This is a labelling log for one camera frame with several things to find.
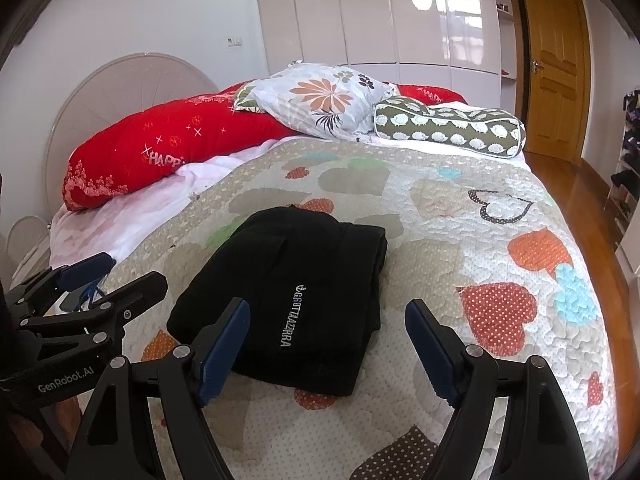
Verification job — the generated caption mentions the glossy white wardrobe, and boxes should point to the glossy white wardrobe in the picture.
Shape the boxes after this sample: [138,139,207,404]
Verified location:
[252,0,503,106]

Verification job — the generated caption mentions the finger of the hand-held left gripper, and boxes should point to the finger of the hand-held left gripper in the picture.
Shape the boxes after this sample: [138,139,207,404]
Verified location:
[9,251,117,311]
[20,270,169,341]

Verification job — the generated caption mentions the round beige headboard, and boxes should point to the round beige headboard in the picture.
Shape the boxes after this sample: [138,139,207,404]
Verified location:
[47,52,221,211]

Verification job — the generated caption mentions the green dotted bolster pillow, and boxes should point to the green dotted bolster pillow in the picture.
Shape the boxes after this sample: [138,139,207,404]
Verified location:
[372,96,527,160]

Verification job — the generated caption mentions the white floral pillow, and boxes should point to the white floral pillow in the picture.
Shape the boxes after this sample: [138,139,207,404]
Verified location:
[234,62,401,142]

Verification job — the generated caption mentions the white shoe rack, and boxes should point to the white shoe rack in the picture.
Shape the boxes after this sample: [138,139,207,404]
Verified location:
[602,89,640,277]

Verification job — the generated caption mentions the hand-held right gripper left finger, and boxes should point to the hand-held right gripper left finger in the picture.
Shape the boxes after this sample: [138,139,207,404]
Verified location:
[65,297,251,480]

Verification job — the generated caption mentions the long red pillow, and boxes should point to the long red pillow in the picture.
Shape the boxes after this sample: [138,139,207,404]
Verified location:
[62,82,468,212]

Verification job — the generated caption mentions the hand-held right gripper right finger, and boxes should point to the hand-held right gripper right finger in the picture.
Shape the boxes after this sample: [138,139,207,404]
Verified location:
[405,299,591,480]

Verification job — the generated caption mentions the wooden door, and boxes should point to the wooden door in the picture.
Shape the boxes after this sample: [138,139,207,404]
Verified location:
[515,0,593,166]

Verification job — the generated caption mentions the black pants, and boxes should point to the black pants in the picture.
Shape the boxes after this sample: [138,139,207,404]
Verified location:
[166,206,388,397]

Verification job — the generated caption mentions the white bed sheet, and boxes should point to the white bed sheet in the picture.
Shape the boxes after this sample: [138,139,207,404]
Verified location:
[50,152,241,267]

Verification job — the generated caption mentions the white wall shelf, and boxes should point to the white wall shelf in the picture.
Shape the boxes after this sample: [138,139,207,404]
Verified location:
[495,0,519,82]

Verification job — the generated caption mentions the heart print quilt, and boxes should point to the heart print quilt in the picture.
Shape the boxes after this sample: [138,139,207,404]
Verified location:
[107,137,621,480]

